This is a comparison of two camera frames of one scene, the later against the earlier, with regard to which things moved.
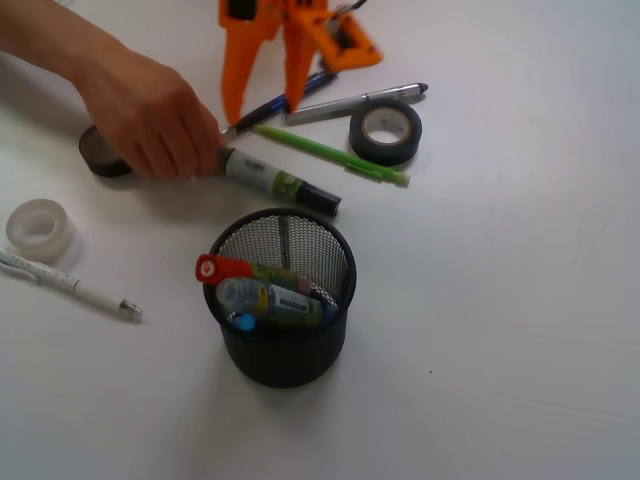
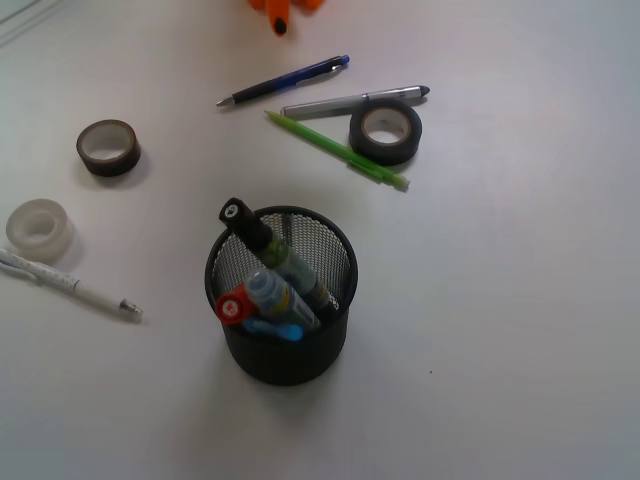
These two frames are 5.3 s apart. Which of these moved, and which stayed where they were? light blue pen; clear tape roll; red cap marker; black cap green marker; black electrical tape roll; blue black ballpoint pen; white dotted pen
Moved: red cap marker; blue black ballpoint pen; light blue pen; black cap green marker
Stayed: black electrical tape roll; clear tape roll; white dotted pen
